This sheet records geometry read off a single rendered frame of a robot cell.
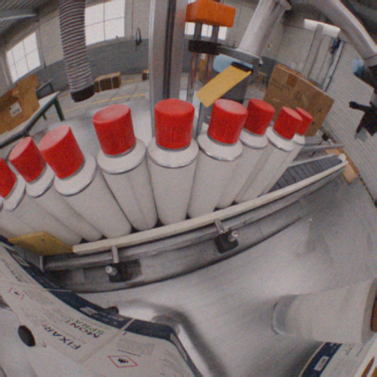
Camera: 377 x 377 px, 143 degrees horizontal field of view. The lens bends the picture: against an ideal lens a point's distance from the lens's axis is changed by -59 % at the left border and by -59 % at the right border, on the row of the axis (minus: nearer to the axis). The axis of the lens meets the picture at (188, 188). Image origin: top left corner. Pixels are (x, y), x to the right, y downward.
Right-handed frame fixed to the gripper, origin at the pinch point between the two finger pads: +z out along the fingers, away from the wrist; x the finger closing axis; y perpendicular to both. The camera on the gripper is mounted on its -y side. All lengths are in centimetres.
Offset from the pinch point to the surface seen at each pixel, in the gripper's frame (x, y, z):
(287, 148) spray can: -61, 3, -21
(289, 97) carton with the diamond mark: -20.4, -30.0, -2.7
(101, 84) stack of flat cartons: -176, -384, 28
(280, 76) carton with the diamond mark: -18.3, -38.5, -9.4
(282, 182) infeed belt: -53, 1, -1
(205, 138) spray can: -72, 1, -25
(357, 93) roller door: 376, -105, 73
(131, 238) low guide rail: -87, 4, -17
